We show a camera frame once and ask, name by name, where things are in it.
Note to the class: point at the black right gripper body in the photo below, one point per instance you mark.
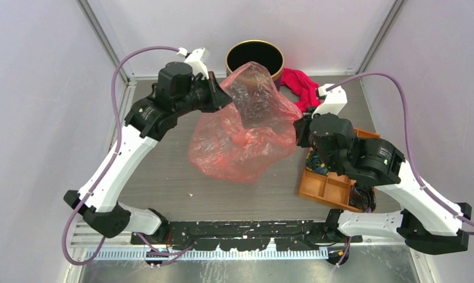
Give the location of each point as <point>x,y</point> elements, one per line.
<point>302,138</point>

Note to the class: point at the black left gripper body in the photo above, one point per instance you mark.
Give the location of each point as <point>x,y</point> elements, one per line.
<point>203,93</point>

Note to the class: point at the red translucent trash bag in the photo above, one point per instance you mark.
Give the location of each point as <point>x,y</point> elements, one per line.
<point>241,141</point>

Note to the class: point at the dark blue gold-rimmed trash bin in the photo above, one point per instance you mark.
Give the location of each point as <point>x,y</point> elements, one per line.
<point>262,52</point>

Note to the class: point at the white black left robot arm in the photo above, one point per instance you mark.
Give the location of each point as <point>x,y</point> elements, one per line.
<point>182,87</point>

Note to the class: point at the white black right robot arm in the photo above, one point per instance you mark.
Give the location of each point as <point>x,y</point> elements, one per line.
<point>427,222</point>

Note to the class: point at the rolled dark blue patterned tie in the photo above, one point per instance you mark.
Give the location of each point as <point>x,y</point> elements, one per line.
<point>315,165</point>

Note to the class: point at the crumpled magenta cloth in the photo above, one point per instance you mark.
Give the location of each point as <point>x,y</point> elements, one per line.
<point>302,86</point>

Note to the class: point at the orange wooden organizer tray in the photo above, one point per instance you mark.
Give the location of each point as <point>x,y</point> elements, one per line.
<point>332,190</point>

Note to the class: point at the rolled dark tie front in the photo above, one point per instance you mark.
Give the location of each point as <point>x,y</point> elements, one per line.
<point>363,198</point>

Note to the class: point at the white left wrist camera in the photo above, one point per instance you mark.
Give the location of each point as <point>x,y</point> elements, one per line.
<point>196,59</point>

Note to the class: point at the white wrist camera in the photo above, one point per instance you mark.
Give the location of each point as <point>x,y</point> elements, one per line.
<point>196,59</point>
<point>332,101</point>

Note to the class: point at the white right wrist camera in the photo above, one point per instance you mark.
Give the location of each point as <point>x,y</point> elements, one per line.
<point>332,101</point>

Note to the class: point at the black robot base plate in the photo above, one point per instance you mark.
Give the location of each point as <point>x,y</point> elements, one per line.
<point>301,235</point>

